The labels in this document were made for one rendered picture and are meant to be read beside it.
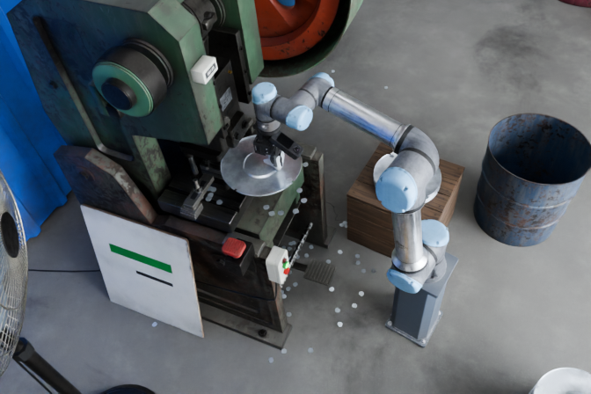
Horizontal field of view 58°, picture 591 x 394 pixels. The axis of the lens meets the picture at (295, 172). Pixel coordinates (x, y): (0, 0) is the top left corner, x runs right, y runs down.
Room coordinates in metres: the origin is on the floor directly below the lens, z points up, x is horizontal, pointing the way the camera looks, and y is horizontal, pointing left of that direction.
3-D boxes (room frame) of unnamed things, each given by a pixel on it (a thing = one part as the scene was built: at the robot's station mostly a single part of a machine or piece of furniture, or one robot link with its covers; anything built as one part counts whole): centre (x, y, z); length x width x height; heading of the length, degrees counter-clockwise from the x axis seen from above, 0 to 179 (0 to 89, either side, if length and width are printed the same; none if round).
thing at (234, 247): (0.97, 0.23, 0.72); 0.07 x 0.06 x 0.08; 62
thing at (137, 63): (1.16, 0.41, 1.31); 0.22 x 0.12 x 0.22; 62
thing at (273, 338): (1.20, 0.52, 0.45); 0.92 x 0.12 x 0.90; 62
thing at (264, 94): (1.26, 0.07, 1.10); 0.09 x 0.08 x 0.11; 49
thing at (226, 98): (1.35, 0.23, 1.04); 0.17 x 0.15 x 0.30; 62
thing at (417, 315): (1.00, -0.43, 0.23); 0.19 x 0.19 x 0.45; 51
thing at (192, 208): (1.22, 0.35, 0.76); 0.17 x 0.06 x 0.10; 152
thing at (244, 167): (1.29, 0.12, 0.79); 0.29 x 0.29 x 0.01
